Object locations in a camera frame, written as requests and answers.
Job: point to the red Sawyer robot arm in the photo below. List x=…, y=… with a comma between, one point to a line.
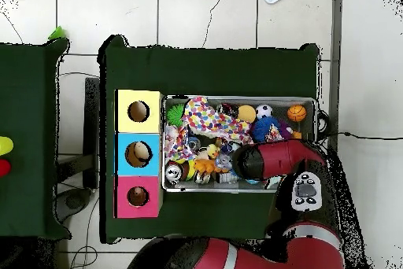
x=277, y=159

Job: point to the yellow plastic object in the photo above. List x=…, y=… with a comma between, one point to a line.
x=4, y=145

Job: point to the orange plush toy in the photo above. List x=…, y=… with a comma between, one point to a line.
x=203, y=166

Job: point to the brown teddy bear plush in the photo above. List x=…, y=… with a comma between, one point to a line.
x=137, y=192

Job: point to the dark green tablecloth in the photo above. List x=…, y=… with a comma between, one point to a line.
x=204, y=70
x=28, y=124

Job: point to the purple spiky toy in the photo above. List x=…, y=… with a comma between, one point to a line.
x=286, y=130

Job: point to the orange foam cylinder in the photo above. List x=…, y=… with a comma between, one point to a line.
x=246, y=114

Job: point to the blue spiky ball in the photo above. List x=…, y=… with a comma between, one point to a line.
x=261, y=129

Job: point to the small orange basketball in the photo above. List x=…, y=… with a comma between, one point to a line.
x=296, y=113

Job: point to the colourful dotted cloth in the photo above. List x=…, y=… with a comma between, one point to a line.
x=273, y=133
x=204, y=118

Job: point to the red plastic object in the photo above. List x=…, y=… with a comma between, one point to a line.
x=3, y=167

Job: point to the wooden box with three holes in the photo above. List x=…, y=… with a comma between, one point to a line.
x=151, y=124

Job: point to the green spiky ball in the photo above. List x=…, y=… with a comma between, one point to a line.
x=174, y=115

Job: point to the shallow metal mesh bin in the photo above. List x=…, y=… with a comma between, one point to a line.
x=283, y=101

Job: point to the small soccer ball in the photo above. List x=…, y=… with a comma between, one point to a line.
x=263, y=111

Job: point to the bright green object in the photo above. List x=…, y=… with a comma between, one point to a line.
x=57, y=33

